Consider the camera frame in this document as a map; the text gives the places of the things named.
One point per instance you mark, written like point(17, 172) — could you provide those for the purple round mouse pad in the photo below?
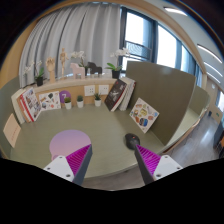
point(68, 141)

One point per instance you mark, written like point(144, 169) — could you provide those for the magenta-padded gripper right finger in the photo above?
point(150, 159)

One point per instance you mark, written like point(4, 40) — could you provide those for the ceiling light strips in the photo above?
point(175, 11)

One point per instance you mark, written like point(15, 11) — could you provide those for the white book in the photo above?
point(16, 105)

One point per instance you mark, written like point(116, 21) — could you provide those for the white books stack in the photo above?
point(129, 91)

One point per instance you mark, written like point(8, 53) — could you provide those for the black book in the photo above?
point(115, 94)

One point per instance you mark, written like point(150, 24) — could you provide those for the grey pleated curtain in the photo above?
point(83, 30)

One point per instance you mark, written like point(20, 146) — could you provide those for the pink wooden horse figure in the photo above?
point(77, 70)

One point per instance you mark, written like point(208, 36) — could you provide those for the white orchid in black pot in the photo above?
point(39, 81)
point(80, 55)
point(115, 74)

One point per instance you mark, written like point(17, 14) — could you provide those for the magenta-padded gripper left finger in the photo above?
point(78, 160)

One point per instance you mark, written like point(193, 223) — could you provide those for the wooden hand model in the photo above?
point(51, 68)

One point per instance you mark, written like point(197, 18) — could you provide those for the wooden artist mannequin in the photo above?
point(63, 61)

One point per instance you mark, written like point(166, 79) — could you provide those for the dark wooden horse figure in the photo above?
point(94, 68)

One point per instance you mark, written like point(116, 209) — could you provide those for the beige card with red print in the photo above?
point(12, 130)

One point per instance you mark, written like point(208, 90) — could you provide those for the white wall socket plate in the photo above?
point(103, 90)
point(89, 90)

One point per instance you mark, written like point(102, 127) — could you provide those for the small plant in white pot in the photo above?
point(68, 105)
point(80, 103)
point(97, 102)

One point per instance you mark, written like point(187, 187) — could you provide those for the purple round number sign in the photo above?
point(65, 96)

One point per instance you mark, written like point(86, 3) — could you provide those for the white card with colourful stickers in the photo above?
point(144, 115)

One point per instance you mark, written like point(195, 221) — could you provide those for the olive desk partition panel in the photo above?
point(163, 96)

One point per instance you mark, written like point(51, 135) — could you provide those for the white card with small pictures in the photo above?
point(49, 101)

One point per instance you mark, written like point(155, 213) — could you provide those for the dark-framed window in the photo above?
point(166, 46)

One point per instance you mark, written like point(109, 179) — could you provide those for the red-edged picture magazine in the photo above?
point(31, 104)

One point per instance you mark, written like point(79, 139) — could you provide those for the black computer mouse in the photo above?
point(131, 139)

